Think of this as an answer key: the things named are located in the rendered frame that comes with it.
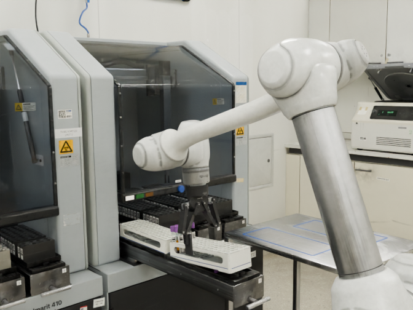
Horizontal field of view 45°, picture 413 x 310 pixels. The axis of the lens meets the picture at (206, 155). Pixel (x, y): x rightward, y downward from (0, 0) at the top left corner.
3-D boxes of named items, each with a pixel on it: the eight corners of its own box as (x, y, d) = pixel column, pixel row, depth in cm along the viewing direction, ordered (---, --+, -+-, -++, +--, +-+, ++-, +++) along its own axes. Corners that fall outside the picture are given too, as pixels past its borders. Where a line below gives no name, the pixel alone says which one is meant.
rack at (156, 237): (119, 238, 197) (118, 223, 197) (140, 234, 204) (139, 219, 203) (165, 257, 176) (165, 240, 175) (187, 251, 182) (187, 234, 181)
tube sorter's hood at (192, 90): (60, 184, 226) (53, 40, 217) (167, 168, 266) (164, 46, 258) (123, 203, 188) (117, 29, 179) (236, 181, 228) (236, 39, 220)
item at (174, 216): (177, 224, 211) (177, 210, 210) (180, 225, 210) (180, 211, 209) (155, 229, 203) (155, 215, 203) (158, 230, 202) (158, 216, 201)
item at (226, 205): (229, 211, 231) (229, 198, 231) (232, 212, 230) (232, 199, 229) (211, 216, 224) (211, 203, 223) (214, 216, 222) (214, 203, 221)
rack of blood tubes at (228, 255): (169, 259, 174) (168, 241, 173) (191, 252, 180) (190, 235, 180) (230, 274, 152) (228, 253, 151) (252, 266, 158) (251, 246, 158)
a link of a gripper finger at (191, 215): (201, 203, 166) (198, 202, 165) (190, 235, 162) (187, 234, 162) (193, 202, 169) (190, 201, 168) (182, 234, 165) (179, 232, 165)
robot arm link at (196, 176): (214, 165, 166) (216, 183, 167) (196, 165, 173) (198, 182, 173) (193, 168, 160) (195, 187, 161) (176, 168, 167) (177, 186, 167)
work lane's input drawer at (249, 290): (110, 254, 200) (110, 232, 198) (139, 246, 209) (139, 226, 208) (244, 314, 146) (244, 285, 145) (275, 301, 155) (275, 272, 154)
